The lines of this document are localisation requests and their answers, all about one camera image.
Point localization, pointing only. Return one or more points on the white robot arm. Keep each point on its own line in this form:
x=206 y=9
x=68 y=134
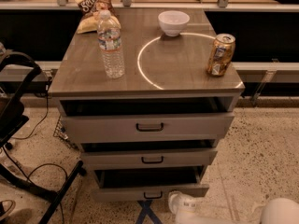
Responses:
x=277 y=211

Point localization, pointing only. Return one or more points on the grey three-drawer cabinet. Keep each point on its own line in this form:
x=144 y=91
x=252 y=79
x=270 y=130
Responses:
x=156 y=66

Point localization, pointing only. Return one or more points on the white ceramic bowl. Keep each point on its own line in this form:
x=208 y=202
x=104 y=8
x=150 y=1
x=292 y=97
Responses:
x=173 y=22

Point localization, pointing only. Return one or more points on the brown chip bag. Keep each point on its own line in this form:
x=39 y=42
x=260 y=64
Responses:
x=90 y=14

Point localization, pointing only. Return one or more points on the clear plastic water bottle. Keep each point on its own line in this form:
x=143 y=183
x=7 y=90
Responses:
x=109 y=39

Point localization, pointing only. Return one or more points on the black chair frame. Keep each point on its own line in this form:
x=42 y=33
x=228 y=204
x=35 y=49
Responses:
x=12 y=119

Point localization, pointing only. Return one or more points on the grey drawer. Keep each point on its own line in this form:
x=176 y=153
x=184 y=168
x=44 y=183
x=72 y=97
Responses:
x=148 y=184
x=142 y=155
x=131 y=120

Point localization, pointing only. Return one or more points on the gold soda can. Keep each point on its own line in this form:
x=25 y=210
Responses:
x=221 y=55

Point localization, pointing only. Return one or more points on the wire basket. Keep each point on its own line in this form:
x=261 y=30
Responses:
x=60 y=133

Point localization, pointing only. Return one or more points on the shoe at bottom left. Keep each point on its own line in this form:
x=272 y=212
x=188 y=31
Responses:
x=6 y=207

